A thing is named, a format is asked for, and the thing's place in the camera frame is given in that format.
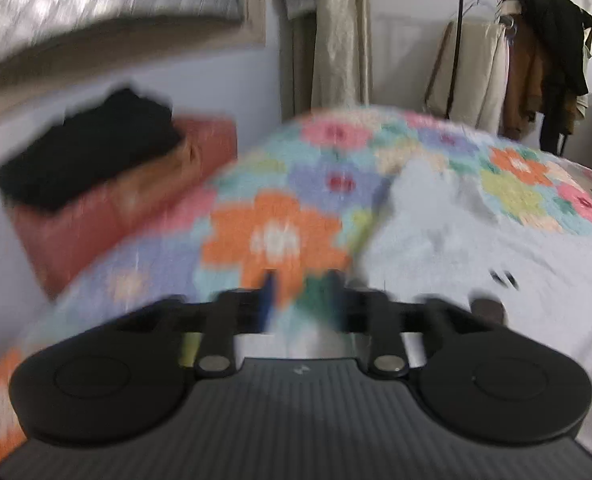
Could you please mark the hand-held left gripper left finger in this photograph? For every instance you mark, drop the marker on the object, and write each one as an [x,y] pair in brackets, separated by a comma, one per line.
[268,301]

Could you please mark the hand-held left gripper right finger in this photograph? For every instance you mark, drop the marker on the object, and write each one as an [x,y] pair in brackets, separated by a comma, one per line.
[336,306]

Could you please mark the light blue garment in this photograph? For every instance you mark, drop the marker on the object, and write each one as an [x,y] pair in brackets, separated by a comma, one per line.
[450,255]

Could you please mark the black folded clothes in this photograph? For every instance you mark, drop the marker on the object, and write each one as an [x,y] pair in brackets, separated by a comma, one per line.
[91,145]

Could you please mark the black metal clothes rack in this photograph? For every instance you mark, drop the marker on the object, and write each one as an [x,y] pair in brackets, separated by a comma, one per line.
[459,35]

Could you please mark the floral bed quilt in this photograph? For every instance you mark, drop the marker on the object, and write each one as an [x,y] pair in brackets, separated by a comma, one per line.
[286,200]

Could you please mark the beige satin curtain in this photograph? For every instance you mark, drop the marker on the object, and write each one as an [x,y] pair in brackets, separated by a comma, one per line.
[338,35]

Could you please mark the beige hanging cloth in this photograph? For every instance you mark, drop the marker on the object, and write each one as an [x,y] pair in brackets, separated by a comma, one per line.
[478,75]

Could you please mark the brown hanging jacket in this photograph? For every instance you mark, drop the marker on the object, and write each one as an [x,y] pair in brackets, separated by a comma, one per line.
[523,85]

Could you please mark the black hanging jacket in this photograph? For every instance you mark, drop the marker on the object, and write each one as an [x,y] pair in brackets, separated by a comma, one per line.
[555,35]

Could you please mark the silver quilted window shade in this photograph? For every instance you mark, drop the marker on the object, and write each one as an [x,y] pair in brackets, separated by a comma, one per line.
[76,5]

